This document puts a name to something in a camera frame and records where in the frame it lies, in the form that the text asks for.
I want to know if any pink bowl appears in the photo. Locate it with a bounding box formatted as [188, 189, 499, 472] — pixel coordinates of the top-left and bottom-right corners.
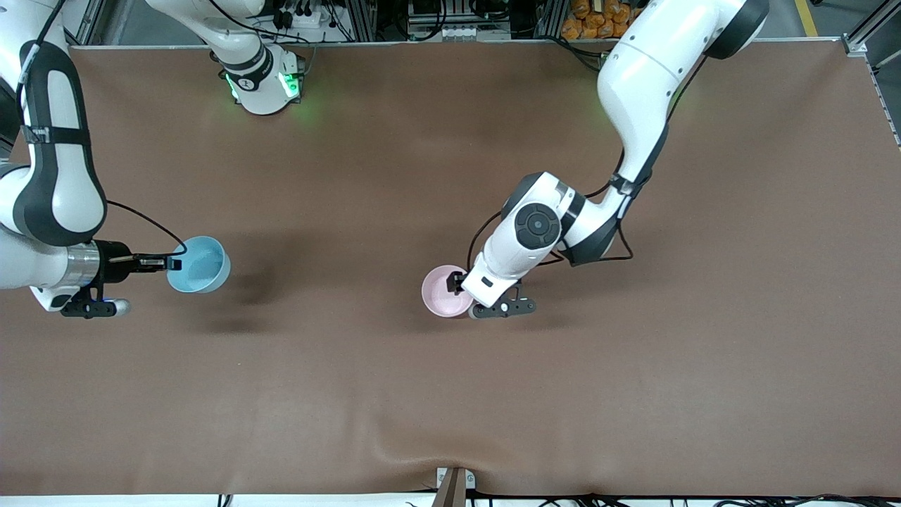
[421, 265, 476, 318]

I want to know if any black electronics box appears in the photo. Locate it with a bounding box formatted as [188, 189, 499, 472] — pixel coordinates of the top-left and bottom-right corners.
[408, 0, 481, 25]

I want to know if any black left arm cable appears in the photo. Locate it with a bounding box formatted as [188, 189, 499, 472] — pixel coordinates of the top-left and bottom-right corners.
[467, 148, 634, 274]

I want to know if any front camera mount post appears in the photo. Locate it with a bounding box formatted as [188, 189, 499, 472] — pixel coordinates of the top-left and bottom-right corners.
[436, 467, 477, 507]

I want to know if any blue bowl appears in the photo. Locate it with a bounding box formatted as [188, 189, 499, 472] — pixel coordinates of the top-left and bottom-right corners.
[166, 235, 232, 294]

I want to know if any aluminium side rail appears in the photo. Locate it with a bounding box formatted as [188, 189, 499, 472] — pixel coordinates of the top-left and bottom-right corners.
[841, 0, 901, 147]

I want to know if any aluminium frame post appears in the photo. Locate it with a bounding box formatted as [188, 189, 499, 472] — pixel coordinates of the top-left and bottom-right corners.
[60, 0, 108, 47]
[535, 0, 565, 40]
[340, 0, 377, 42]

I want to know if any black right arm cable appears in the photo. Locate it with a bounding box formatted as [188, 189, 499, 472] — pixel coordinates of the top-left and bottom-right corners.
[21, 0, 188, 258]

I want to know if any white power strip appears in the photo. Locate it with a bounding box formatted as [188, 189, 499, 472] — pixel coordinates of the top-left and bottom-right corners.
[271, 4, 332, 30]

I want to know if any aluminium table edge rail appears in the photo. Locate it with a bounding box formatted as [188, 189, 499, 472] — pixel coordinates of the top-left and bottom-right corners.
[67, 39, 849, 50]

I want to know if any brown table mat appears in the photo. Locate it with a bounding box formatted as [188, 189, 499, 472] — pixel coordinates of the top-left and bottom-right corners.
[0, 41, 901, 497]

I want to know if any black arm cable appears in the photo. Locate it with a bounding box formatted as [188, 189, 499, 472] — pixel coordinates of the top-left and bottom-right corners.
[21, 0, 188, 258]
[467, 148, 634, 274]

